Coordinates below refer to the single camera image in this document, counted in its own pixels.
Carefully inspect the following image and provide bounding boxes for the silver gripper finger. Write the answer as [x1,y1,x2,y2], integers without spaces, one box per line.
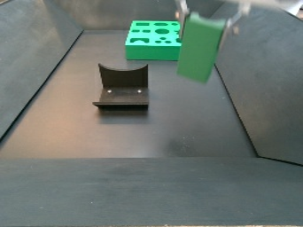
[219,1,251,49]
[175,0,190,26]

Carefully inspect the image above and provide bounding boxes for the green arch block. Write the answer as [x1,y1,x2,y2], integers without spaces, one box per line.
[178,12,226,83]

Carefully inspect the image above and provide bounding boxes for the green shape sorter board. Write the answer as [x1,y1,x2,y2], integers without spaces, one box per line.
[124,20,182,60]

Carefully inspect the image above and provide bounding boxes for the black curved holder stand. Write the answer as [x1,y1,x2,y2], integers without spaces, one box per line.
[92,64,150,108]

